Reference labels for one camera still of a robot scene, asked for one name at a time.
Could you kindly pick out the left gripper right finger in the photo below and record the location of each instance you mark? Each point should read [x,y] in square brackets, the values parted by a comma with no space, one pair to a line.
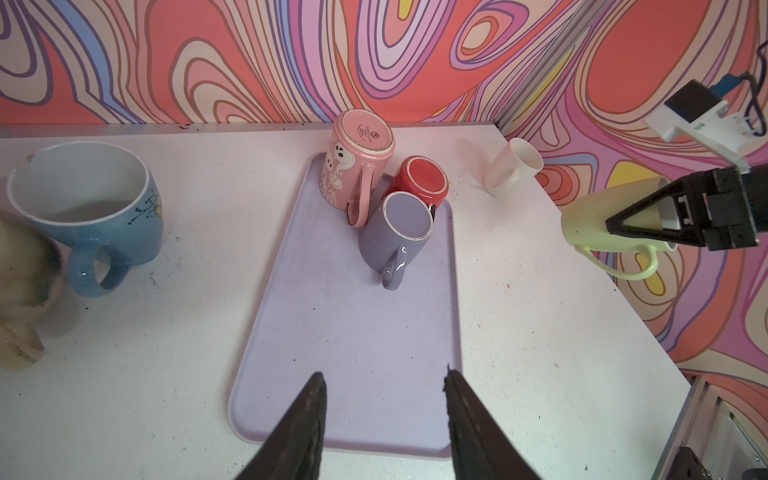
[479,447]

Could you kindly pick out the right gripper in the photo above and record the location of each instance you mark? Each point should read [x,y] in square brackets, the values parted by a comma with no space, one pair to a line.
[719,209]

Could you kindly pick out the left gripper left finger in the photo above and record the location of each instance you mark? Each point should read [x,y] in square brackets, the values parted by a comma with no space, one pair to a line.
[293,450]

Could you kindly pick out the light green mug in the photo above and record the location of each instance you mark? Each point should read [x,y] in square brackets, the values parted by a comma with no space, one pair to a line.
[617,220]

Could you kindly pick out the white mug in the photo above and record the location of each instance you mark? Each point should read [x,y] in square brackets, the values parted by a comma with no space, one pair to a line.
[517,163]

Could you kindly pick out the purple grey mug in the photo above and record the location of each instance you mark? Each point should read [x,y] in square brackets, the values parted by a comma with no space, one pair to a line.
[394,236]

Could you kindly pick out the blue textured mug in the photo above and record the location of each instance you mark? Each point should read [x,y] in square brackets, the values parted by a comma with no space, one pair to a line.
[98,199]

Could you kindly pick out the beige speckled mug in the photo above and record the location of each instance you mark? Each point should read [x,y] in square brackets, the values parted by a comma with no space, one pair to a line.
[31,282]

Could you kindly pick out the red mug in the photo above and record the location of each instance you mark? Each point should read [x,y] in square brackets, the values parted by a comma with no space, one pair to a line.
[423,178]

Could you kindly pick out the pink mug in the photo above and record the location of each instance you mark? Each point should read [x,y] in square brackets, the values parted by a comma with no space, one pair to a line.
[361,145]

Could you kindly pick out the lilac plastic tray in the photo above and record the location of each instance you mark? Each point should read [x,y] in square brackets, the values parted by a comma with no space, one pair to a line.
[383,354]

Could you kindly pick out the aluminium front rail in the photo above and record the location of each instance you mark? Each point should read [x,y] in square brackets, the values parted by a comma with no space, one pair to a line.
[708,441]

